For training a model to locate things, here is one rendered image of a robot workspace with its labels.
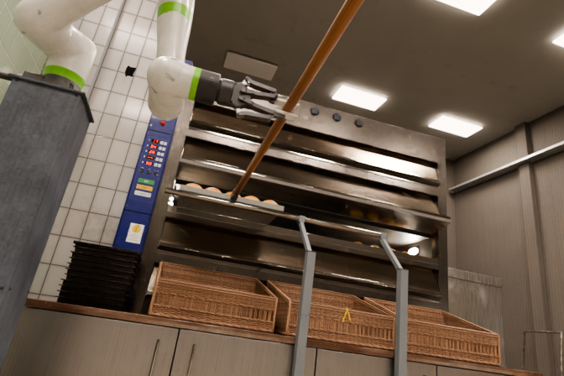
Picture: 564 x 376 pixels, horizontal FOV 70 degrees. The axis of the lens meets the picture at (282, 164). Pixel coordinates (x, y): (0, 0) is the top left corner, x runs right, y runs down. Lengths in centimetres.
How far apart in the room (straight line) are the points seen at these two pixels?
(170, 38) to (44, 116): 45
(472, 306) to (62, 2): 764
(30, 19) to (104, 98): 129
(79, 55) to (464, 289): 738
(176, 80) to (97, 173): 147
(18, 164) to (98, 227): 113
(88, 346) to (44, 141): 84
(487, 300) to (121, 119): 713
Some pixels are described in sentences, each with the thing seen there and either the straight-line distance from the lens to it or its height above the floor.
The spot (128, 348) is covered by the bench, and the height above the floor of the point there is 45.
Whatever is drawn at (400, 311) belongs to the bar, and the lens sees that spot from 207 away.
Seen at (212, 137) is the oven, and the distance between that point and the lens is 260.
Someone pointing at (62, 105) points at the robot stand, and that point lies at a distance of 143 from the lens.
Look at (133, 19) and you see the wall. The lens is 302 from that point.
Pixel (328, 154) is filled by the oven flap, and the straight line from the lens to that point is 272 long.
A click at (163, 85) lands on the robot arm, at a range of 113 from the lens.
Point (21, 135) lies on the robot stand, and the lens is 141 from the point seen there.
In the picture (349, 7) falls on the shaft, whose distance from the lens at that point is 83.
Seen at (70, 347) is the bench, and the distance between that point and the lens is 186.
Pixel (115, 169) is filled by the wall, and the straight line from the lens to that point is 252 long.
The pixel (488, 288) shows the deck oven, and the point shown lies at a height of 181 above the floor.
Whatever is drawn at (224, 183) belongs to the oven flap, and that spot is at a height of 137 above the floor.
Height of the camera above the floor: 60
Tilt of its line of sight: 22 degrees up
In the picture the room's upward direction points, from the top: 8 degrees clockwise
